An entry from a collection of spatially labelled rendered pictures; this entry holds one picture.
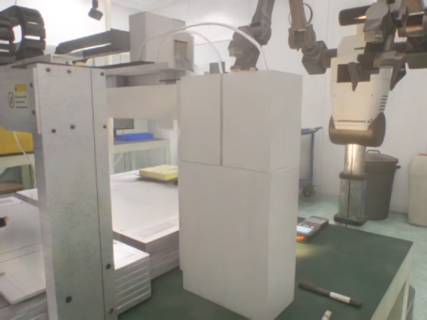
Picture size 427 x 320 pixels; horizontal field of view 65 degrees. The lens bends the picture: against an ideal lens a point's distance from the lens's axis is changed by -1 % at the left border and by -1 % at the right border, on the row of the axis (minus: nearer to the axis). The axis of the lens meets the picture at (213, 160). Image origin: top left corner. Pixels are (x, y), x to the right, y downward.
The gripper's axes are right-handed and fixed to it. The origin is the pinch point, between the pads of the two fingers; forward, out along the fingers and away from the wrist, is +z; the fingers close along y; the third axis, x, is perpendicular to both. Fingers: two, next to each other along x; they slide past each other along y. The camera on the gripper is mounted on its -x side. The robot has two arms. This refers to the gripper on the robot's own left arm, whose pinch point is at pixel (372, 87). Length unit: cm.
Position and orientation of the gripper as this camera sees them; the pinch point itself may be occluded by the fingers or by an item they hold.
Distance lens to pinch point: 102.7
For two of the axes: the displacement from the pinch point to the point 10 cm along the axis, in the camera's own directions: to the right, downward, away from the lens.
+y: 7.6, 1.0, -6.4
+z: -3.3, 9.2, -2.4
